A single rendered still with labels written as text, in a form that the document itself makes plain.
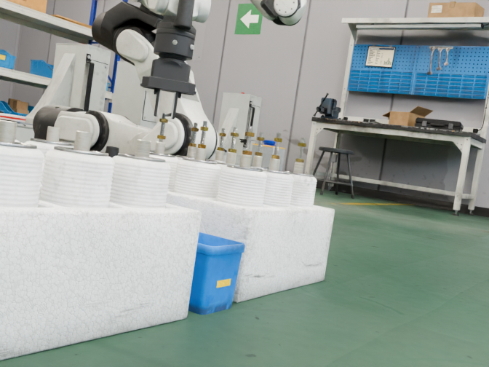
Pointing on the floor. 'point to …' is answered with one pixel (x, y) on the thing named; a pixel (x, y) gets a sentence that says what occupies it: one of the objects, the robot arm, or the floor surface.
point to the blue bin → (215, 274)
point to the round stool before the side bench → (337, 168)
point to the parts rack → (36, 18)
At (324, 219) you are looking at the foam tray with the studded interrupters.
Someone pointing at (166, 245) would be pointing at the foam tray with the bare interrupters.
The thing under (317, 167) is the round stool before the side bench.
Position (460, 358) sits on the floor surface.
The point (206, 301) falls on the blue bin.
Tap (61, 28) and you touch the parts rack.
